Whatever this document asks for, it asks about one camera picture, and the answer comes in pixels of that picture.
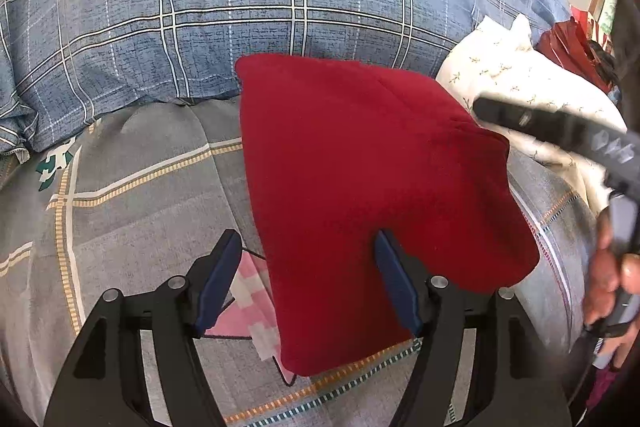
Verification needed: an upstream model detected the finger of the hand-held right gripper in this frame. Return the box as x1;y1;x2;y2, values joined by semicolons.
471;94;640;180

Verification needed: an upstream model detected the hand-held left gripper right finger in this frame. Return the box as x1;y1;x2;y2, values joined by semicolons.
374;228;572;427

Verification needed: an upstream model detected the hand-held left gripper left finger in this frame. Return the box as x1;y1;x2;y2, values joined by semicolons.
44;228;243;427

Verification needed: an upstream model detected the red knit garment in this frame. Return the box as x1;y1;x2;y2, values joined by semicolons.
234;54;542;379

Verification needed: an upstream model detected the person's right hand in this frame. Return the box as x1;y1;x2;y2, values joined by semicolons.
581;206;640;339

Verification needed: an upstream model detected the pink checkered cloth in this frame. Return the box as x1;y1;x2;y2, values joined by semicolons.
204;248;302;389

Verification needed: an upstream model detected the white floral pillow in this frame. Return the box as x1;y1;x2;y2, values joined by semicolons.
435;13;629;219

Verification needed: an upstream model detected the red clothing heap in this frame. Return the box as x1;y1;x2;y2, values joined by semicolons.
536;6;622;94

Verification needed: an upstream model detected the grey checked bed sheet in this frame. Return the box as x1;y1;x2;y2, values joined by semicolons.
0;99;603;427

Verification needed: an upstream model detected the black cable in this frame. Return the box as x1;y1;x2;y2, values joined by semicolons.
565;327;602;410

